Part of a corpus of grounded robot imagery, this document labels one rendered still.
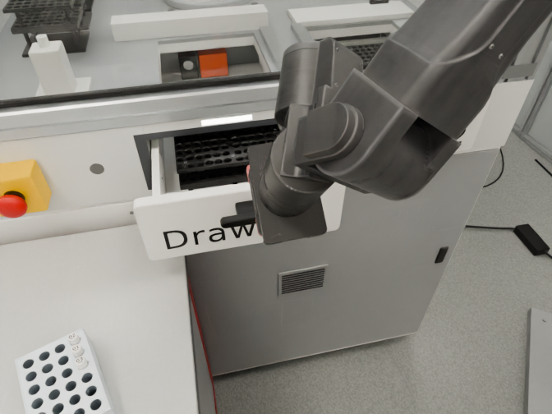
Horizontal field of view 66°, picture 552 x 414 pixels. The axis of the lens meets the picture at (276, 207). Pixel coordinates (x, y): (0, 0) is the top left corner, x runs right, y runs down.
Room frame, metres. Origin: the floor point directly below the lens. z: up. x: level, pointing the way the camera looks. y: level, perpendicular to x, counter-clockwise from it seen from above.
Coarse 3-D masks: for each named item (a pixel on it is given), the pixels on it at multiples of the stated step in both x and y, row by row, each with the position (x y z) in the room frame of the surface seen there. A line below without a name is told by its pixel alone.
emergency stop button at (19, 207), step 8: (0, 200) 0.44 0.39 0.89; (8, 200) 0.44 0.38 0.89; (16, 200) 0.44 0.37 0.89; (24, 200) 0.45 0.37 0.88; (0, 208) 0.44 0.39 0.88; (8, 208) 0.44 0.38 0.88; (16, 208) 0.44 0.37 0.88; (24, 208) 0.45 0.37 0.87; (8, 216) 0.44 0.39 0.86; (16, 216) 0.44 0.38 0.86
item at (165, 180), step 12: (156, 144) 0.58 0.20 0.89; (168, 144) 0.66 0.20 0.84; (156, 156) 0.54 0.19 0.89; (168, 156) 0.62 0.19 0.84; (156, 168) 0.51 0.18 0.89; (168, 168) 0.58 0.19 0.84; (156, 180) 0.48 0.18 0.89; (168, 180) 0.55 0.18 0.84; (156, 192) 0.46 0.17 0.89; (168, 192) 0.52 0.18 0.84
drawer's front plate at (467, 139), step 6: (486, 108) 0.66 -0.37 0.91; (480, 114) 0.66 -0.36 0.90; (474, 120) 0.66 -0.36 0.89; (480, 120) 0.66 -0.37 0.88; (468, 126) 0.66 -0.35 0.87; (474, 126) 0.66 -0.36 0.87; (468, 132) 0.66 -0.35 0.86; (474, 132) 0.66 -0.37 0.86; (462, 138) 0.66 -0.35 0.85; (468, 138) 0.66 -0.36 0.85; (474, 138) 0.66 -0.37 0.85; (462, 144) 0.66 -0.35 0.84; (468, 144) 0.66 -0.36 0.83; (456, 150) 0.66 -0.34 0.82
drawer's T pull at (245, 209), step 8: (248, 200) 0.42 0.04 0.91; (240, 208) 0.41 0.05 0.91; (248, 208) 0.41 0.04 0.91; (232, 216) 0.39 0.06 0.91; (240, 216) 0.39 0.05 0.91; (248, 216) 0.39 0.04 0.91; (224, 224) 0.38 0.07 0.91; (232, 224) 0.38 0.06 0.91; (240, 224) 0.38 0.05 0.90; (248, 224) 0.39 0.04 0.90
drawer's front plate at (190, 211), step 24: (192, 192) 0.42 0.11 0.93; (216, 192) 0.42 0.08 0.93; (240, 192) 0.42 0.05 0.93; (336, 192) 0.45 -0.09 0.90; (144, 216) 0.39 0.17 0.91; (168, 216) 0.40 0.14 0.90; (192, 216) 0.41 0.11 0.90; (216, 216) 0.41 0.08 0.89; (336, 216) 0.45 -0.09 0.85; (144, 240) 0.39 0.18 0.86; (192, 240) 0.40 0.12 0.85; (240, 240) 0.42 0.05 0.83
